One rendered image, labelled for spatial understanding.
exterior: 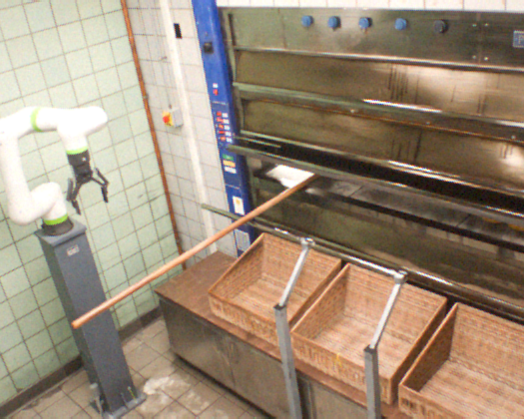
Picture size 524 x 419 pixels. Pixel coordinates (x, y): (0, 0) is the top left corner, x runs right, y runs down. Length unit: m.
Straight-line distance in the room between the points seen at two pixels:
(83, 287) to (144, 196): 0.98
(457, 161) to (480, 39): 0.49
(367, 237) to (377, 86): 0.77
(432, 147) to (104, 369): 2.15
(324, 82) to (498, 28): 0.83
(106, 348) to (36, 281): 0.62
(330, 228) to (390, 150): 0.64
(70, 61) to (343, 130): 1.65
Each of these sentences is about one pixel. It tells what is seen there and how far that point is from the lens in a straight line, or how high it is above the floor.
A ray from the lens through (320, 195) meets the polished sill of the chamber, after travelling 3.01.
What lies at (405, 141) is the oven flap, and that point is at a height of 1.56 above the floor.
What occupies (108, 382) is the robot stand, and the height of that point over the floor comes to 0.24.
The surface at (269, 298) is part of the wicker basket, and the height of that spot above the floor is 0.59.
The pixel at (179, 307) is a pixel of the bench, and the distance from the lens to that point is 3.50.
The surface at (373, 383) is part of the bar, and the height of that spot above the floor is 0.80.
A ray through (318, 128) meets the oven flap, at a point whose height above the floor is 1.54.
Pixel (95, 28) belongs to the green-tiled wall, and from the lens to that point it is 3.68.
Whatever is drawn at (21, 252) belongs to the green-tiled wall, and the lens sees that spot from 3.68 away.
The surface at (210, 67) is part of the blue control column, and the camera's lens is 3.23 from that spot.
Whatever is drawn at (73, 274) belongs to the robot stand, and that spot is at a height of 0.98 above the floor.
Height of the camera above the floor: 2.52
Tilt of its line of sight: 27 degrees down
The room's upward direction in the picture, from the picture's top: 9 degrees counter-clockwise
